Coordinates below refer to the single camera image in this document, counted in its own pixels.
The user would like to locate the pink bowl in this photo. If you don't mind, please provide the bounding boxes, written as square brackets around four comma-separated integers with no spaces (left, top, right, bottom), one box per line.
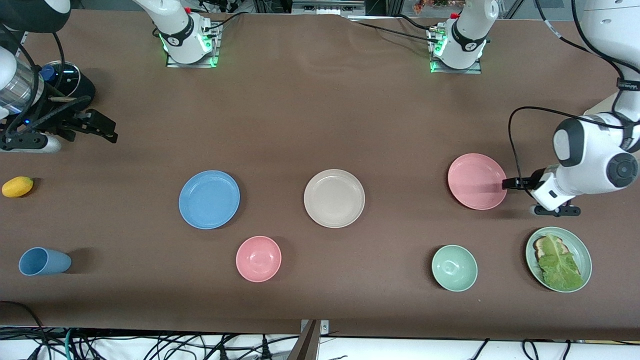
[235,235,283,283]

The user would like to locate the brown table cover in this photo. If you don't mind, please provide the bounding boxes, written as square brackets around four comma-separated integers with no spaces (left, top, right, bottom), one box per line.
[0,9,640,342]

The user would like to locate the green bowl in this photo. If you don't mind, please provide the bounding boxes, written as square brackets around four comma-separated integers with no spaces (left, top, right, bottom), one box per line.
[431,244,479,293]

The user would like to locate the grey metal box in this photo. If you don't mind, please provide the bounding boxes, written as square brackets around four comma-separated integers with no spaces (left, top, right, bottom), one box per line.
[291,0,367,15]

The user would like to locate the dark stand pole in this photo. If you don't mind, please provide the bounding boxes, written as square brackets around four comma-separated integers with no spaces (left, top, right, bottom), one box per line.
[286,320,321,360]

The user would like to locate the orange artificial flowers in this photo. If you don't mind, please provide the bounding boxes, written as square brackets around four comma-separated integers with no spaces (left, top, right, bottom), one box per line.
[412,0,468,14]

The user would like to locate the black pot with blue handle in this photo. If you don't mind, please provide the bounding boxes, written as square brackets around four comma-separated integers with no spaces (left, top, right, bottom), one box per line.
[39,60,97,114]

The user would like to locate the blue cup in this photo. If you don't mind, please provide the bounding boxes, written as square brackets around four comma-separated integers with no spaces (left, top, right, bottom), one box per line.
[18,247,72,277]

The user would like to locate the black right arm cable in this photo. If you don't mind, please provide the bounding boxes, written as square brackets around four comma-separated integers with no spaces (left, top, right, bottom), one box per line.
[0,30,93,138]

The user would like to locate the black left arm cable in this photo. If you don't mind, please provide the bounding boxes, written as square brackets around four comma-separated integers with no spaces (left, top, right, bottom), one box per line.
[508,0,640,187]

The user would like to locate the pink plate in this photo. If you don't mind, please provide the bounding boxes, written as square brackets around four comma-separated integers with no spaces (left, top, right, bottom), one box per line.
[447,153,509,211]

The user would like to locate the yellow lemon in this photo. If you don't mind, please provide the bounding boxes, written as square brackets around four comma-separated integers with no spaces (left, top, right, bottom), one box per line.
[1,176,35,199]

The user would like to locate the green plate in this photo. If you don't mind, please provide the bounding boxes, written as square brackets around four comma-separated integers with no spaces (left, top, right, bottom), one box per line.
[525,226,593,294]

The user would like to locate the black base power cable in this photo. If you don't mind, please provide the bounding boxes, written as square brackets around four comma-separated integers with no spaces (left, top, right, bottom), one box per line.
[202,9,252,33]
[349,14,443,46]

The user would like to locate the green lettuce leaf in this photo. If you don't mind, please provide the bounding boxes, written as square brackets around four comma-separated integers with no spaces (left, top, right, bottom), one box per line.
[537,233,584,292]

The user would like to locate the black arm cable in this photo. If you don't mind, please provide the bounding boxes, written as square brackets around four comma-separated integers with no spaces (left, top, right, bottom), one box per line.
[508,0,640,187]
[0,30,93,138]

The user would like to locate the beige plate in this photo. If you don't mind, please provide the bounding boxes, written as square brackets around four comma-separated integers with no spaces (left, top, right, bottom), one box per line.
[303,169,366,229]

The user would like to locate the small metal edge bracket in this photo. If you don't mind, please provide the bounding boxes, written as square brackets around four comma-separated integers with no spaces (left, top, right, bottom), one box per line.
[300,319,330,337]

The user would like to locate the glass lid with blue knob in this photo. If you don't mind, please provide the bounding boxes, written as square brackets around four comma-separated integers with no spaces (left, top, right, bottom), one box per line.
[39,60,81,96]

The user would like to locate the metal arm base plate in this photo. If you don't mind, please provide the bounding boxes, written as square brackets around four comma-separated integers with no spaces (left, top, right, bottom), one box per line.
[165,22,221,69]
[429,27,484,75]

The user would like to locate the blue plate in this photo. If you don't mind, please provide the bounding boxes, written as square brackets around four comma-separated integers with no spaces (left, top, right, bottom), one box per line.
[178,170,241,230]

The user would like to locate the toasted bread slice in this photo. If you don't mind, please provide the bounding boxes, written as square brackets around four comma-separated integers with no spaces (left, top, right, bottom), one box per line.
[533,236,566,261]

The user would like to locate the green floor cable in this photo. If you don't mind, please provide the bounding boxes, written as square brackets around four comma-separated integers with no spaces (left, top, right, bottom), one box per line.
[63,327,77,360]

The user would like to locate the black floor cable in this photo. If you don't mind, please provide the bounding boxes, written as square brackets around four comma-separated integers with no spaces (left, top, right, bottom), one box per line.
[0,300,53,360]

